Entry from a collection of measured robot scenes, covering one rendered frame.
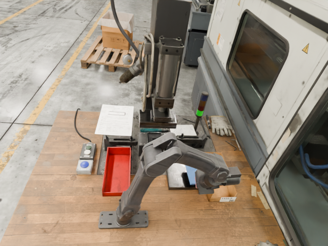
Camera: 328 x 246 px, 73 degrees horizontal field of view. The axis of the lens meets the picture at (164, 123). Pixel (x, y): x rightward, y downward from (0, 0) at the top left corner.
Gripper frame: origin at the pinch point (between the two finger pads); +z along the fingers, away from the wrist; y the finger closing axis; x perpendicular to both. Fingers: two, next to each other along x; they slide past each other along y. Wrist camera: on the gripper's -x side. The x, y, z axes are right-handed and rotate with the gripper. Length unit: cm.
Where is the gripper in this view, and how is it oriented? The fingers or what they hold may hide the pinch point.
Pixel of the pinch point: (198, 183)
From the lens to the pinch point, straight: 106.3
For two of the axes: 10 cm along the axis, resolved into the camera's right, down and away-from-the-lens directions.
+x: -9.8, -0.1, -1.9
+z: -1.8, 3.5, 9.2
